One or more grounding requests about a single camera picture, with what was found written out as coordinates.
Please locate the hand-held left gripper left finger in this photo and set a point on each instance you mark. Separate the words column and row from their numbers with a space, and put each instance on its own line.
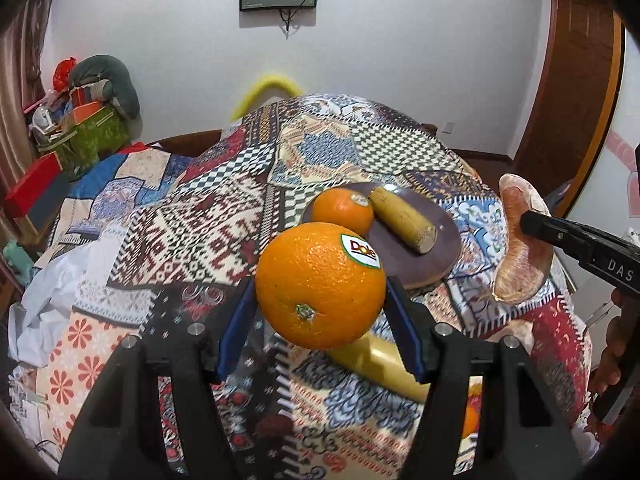
column 240, row 320

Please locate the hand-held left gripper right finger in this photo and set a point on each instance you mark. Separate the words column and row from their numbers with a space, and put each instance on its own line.
column 402, row 330

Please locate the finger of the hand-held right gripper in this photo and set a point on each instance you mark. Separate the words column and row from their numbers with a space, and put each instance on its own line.
column 555, row 232

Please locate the yellow banana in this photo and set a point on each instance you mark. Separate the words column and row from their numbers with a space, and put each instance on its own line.
column 380, row 365

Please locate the large orange with sticker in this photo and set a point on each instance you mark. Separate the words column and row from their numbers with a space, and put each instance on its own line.
column 310, row 290

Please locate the brown plate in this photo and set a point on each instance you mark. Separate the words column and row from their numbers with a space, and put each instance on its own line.
column 440, row 260

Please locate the person's right hand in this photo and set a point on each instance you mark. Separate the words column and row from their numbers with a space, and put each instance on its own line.
column 607, row 365

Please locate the white sliding wardrobe door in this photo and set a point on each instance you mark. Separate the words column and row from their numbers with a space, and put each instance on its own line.
column 620, row 160

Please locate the patchwork printed blanket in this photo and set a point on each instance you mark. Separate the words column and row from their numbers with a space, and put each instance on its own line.
column 200, row 220

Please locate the cut banana piece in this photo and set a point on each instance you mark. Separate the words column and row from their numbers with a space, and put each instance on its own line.
column 402, row 220

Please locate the small orange with sticker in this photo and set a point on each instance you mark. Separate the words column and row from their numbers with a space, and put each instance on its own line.
column 342, row 210

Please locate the wooden wardrobe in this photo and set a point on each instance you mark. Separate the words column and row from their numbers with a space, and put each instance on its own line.
column 575, row 85

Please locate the orange floral sheet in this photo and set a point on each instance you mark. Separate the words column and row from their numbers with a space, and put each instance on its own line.
column 75, row 360

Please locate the wooden bed footboard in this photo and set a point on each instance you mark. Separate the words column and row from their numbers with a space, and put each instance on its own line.
column 185, row 140

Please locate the white cloth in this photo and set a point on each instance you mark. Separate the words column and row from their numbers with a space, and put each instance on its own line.
column 35, row 300

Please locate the yellow curved chair back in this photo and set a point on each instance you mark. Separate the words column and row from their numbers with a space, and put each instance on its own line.
column 265, row 89

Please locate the teal plush toy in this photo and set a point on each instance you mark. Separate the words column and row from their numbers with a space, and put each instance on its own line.
column 15, row 260

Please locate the green patterned bag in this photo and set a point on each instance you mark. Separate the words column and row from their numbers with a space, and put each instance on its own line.
column 90, row 140

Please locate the red box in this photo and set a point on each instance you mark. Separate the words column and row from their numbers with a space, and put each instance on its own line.
column 30, row 190

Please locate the orange cardboard box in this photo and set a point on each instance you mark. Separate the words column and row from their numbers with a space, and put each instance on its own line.
column 82, row 110

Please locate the grey plush pillow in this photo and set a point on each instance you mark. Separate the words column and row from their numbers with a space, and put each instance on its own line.
column 112, row 80

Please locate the red plastic bag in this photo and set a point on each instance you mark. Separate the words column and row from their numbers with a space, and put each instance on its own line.
column 62, row 72

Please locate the striped brown curtain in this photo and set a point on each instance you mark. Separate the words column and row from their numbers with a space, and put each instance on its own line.
column 20, row 70

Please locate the white wall outlet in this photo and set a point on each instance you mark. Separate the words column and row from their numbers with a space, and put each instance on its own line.
column 448, row 126

